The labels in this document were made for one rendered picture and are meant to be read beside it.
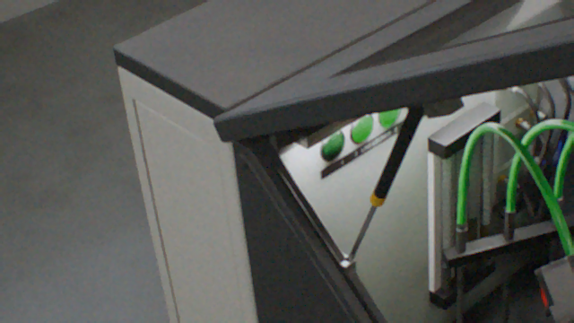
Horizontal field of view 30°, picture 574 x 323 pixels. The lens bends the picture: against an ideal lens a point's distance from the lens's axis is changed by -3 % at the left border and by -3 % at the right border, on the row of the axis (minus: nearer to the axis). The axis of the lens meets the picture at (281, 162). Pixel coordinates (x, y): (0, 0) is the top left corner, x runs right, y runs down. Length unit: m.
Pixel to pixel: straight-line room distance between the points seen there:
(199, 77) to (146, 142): 0.21
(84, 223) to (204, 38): 2.25
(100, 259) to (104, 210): 0.28
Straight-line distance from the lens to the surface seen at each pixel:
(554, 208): 1.45
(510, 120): 1.93
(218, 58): 1.59
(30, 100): 4.65
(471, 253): 1.82
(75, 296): 3.55
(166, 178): 1.72
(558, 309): 1.31
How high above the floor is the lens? 2.27
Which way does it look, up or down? 35 degrees down
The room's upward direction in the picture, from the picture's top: 6 degrees counter-clockwise
